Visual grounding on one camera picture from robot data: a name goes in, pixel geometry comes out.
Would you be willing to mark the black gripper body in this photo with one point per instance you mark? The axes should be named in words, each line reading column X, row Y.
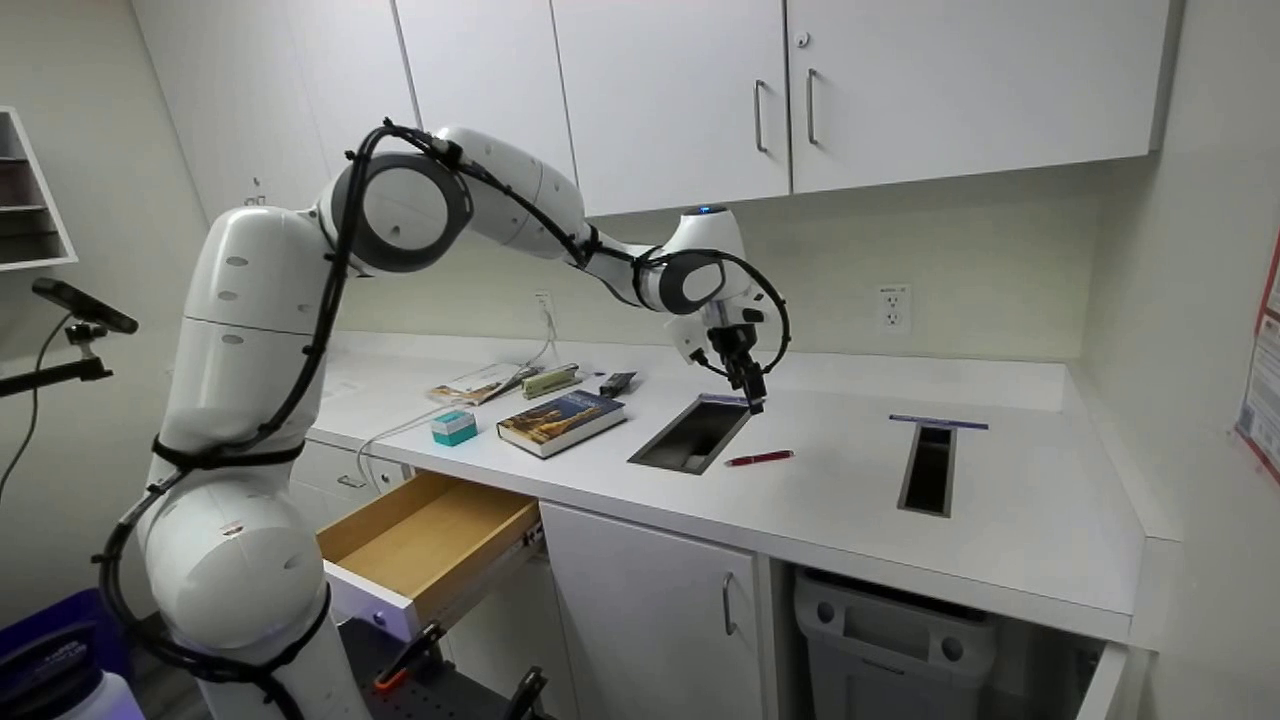
column 735, row 345

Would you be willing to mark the red pen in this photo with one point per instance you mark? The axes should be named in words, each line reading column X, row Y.
column 761, row 457

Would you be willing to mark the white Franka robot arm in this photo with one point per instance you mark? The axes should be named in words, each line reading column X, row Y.
column 252, row 334

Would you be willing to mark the open wooden kitchen drawer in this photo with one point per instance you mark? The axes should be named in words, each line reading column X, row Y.
column 425, row 534

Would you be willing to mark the white closed drawer fronts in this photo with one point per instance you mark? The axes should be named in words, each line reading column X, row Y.
column 354, row 478

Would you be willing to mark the white open cabinet door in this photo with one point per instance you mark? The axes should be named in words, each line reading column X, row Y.
column 1106, row 685

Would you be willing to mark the square counter trash opening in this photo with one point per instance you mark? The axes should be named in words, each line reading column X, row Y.
column 688, row 441

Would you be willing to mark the small dark object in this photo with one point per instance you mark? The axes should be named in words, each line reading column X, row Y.
column 617, row 384

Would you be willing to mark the green flat pack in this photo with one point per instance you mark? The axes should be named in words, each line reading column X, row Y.
column 553, row 382

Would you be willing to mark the hardcover book with colourful cover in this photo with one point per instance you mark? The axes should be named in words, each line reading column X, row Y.
column 561, row 420

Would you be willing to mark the narrow counter slot blue strip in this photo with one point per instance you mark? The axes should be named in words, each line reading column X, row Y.
column 928, row 471

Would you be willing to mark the white lower cabinet door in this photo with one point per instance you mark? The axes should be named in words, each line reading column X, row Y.
column 647, row 623

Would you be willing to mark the stack of papers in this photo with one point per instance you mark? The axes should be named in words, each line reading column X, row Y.
column 464, row 391

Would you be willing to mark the small teal box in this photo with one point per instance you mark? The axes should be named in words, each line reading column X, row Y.
column 453, row 425

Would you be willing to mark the grey trash bin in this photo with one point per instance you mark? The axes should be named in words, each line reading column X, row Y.
column 892, row 653

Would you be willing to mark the wide white upper cabinet door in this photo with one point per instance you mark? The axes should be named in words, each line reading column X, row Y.
column 986, row 81

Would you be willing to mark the red and black clamp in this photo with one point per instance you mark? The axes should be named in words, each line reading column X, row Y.
column 401, row 661

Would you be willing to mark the blue bin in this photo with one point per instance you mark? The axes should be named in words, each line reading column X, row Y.
column 66, row 619

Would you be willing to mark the white bottle with dark cap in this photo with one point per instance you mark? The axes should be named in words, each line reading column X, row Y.
column 75, row 685

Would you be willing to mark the white wall power outlet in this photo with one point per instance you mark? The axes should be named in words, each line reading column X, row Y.
column 892, row 304

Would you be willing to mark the wall poster with red border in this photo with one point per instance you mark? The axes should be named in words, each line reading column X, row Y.
column 1263, row 384

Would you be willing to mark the black camera on stand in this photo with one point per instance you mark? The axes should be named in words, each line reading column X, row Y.
column 81, row 304

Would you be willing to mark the white wall shelf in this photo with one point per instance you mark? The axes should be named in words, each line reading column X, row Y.
column 31, row 203

